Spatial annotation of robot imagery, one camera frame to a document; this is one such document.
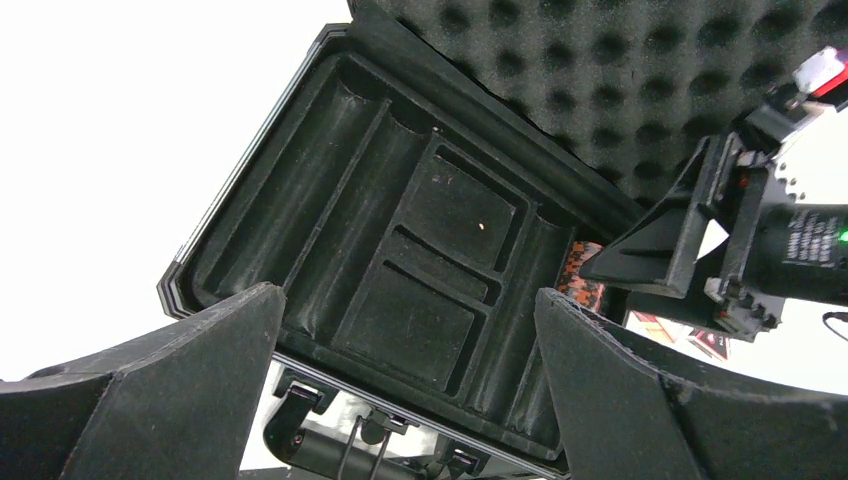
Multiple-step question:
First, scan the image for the poker chip roll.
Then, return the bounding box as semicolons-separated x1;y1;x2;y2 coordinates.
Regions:
555;241;607;313

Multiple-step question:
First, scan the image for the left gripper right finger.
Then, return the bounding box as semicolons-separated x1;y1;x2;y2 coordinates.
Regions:
534;288;847;479

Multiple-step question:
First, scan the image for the red black triangular card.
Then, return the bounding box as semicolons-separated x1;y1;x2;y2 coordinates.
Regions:
687;329;731;362

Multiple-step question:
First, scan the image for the black foam-lined carrying case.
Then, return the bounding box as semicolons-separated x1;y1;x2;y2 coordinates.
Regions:
158;1;847;479

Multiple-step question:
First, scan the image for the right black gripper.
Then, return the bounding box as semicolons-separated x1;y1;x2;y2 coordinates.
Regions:
579;101;847;342

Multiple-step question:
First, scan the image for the red playing card box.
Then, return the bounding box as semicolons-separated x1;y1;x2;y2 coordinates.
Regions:
626;311;693;345

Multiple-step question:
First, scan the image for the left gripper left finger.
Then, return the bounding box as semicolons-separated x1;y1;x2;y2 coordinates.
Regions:
1;283;286;479

